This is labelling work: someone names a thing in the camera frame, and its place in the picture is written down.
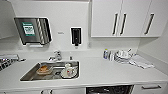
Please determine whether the stainless steel dishwasher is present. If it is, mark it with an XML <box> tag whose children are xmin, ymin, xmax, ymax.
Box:
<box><xmin>85</xmin><ymin>84</ymin><xmax>135</xmax><ymax>94</ymax></box>

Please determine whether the black soap dispenser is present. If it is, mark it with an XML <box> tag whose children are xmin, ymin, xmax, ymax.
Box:
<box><xmin>69</xmin><ymin>26</ymin><xmax>83</xmax><ymax>48</ymax></box>

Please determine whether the small chrome soap pump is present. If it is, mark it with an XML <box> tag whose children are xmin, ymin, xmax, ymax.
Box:
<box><xmin>68</xmin><ymin>54</ymin><xmax>74</xmax><ymax>61</ymax></box>

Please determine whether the blue dish soap bottle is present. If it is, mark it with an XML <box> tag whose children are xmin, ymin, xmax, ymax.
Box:
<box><xmin>102</xmin><ymin>48</ymin><xmax>110</xmax><ymax>61</ymax></box>

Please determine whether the white mug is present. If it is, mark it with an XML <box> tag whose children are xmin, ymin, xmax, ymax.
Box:
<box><xmin>64</xmin><ymin>63</ymin><xmax>74</xmax><ymax>74</ymax></box>

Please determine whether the white patterned bowl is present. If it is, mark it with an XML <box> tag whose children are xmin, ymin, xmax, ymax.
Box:
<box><xmin>60</xmin><ymin>68</ymin><xmax>79</xmax><ymax>79</ymax></box>

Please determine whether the small white bottle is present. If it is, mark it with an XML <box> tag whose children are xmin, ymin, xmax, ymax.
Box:
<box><xmin>108</xmin><ymin>51</ymin><xmax>115</xmax><ymax>62</ymax></box>

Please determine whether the chrome sink faucet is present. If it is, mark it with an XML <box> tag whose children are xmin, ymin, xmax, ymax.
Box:
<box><xmin>47</xmin><ymin>49</ymin><xmax>64</xmax><ymax>62</ymax></box>

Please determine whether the orange sponge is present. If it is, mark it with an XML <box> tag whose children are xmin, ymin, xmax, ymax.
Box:
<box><xmin>38</xmin><ymin>64</ymin><xmax>50</xmax><ymax>72</ymax></box>

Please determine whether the grey bowl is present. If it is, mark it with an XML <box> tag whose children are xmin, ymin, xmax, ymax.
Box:
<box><xmin>35</xmin><ymin>65</ymin><xmax>55</xmax><ymax>76</ymax></box>

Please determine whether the grey paper towel dispenser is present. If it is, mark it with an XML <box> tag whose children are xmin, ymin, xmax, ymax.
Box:
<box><xmin>13</xmin><ymin>16</ymin><xmax>54</xmax><ymax>47</ymax></box>

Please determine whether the stack of white dishes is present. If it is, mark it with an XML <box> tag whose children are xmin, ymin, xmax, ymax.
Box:
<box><xmin>128</xmin><ymin>54</ymin><xmax>156</xmax><ymax>71</ymax></box>

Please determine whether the white base cabinet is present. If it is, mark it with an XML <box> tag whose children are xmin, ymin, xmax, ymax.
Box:
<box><xmin>0</xmin><ymin>87</ymin><xmax>87</xmax><ymax>94</ymax></box>

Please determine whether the steel kitchen sink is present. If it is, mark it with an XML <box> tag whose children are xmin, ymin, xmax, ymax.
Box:
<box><xmin>19</xmin><ymin>59</ymin><xmax>81</xmax><ymax>83</ymax></box>

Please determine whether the white drawer unit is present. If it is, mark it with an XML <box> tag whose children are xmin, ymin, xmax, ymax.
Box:
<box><xmin>131</xmin><ymin>82</ymin><xmax>167</xmax><ymax>94</ymax></box>

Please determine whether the white wall outlet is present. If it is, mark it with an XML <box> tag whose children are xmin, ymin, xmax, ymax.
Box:
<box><xmin>86</xmin><ymin>41</ymin><xmax>92</xmax><ymax>49</ymax></box>

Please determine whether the small grey wall label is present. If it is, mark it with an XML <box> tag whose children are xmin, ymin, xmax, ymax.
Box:
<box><xmin>56</xmin><ymin>30</ymin><xmax>65</xmax><ymax>35</ymax></box>

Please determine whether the white three-door wall cabinet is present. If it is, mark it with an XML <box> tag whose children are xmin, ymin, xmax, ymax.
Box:
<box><xmin>90</xmin><ymin>0</ymin><xmax>168</xmax><ymax>39</ymax></box>

